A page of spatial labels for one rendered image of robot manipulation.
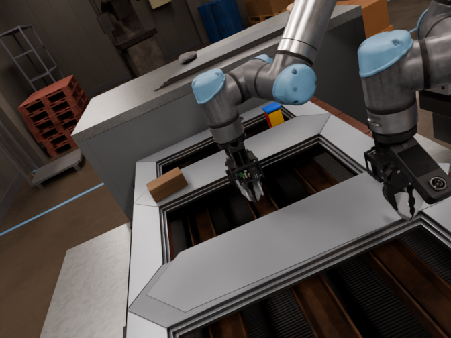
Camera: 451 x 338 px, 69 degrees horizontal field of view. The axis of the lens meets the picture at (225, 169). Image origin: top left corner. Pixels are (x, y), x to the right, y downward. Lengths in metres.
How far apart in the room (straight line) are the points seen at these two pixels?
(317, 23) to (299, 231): 0.43
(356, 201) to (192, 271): 0.41
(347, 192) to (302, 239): 0.17
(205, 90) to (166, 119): 0.74
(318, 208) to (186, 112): 0.80
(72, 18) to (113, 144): 7.64
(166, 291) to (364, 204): 0.48
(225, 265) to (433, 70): 0.53
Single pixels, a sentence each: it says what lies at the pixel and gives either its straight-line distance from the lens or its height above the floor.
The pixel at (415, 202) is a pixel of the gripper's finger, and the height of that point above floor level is 0.89.
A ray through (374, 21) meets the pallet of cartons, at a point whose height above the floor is 0.30.
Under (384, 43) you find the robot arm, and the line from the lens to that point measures 0.56.
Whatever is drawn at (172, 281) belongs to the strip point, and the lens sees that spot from 0.80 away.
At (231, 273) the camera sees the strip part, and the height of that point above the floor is 0.84.
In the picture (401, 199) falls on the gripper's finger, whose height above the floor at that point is 0.91.
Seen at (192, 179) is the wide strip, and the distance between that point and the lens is 1.11.
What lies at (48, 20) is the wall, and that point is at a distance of 9.08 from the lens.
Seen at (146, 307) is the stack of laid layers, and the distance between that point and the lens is 0.80.
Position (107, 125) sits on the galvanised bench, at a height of 1.03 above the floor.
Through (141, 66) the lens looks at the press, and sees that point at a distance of 6.93.
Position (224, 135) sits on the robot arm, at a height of 1.08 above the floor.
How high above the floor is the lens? 1.37
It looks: 29 degrees down
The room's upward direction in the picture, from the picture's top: 24 degrees counter-clockwise
